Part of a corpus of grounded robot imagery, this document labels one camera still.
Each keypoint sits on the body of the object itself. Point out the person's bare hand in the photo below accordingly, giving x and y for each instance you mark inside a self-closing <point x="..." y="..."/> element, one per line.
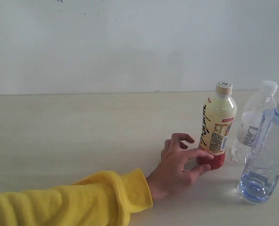
<point x="170" y="177"/>

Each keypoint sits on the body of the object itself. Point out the yellow drink bottle red base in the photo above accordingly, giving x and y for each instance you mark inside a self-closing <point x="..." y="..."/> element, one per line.
<point x="218" y="114"/>

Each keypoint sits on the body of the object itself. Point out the clear bottle blue cap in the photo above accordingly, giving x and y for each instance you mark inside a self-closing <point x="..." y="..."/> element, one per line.
<point x="261" y="172"/>

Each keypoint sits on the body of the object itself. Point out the yellow sleeved forearm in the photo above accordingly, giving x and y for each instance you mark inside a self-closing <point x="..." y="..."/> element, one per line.
<point x="102" y="199"/>

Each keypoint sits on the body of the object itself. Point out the clear bottle white cap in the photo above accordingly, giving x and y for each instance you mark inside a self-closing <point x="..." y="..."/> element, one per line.
<point x="251" y="117"/>

